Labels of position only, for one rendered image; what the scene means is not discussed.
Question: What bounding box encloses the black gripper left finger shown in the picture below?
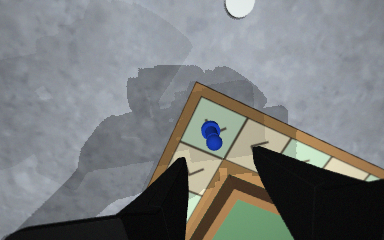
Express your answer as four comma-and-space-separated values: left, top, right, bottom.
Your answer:
5, 157, 189, 240

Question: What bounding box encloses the blue pawn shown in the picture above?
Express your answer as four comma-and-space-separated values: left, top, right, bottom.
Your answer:
201, 121, 222, 151

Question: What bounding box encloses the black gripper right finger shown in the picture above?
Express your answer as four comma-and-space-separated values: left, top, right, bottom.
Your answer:
252, 146, 384, 240

